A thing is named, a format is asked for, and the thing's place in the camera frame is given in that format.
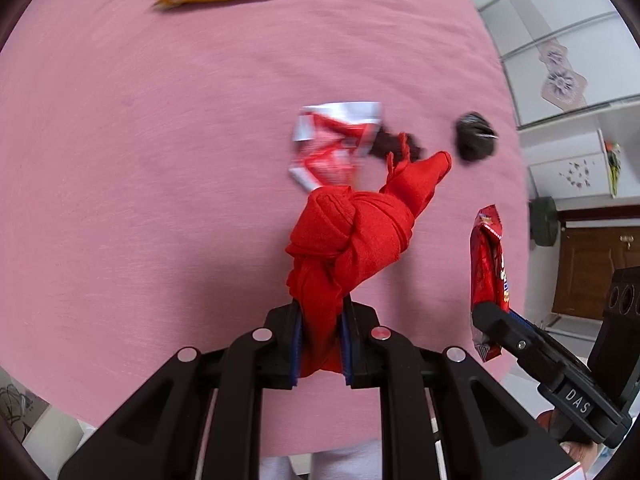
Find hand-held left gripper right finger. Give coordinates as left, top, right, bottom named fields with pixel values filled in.
left=341, top=297, right=573, bottom=480

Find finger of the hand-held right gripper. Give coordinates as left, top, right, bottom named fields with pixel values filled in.
left=471, top=302, right=591, bottom=390
left=506, top=310, right=592, bottom=377

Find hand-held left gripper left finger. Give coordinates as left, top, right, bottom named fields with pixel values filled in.
left=57, top=302, right=303, bottom=480

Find red snack packet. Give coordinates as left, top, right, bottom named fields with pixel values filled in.
left=469, top=205, right=511, bottom=361

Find red knotted cloth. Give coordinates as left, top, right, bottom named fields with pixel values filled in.
left=285, top=151, right=453, bottom=378

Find person's right hand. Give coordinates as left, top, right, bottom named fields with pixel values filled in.
left=537, top=409, right=601, bottom=467

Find brown wooden door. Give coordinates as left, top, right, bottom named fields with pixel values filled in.
left=550, top=207, right=640, bottom=321

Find person's white pants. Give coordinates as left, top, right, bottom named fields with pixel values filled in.
left=260, top=437, right=388, bottom=480

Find dark green stool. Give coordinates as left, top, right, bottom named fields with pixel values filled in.
left=529, top=196, right=558, bottom=247

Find white cabinet with stickers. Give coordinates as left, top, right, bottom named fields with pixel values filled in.
left=520, top=105, right=640, bottom=207

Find green and red toy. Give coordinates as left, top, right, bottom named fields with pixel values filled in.
left=602, top=141, right=623, bottom=198

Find red and white torn wrapper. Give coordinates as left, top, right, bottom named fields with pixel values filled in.
left=287, top=101, right=383, bottom=192

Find white sliding wardrobe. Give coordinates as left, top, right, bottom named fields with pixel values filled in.
left=475, top=0, right=640, bottom=127

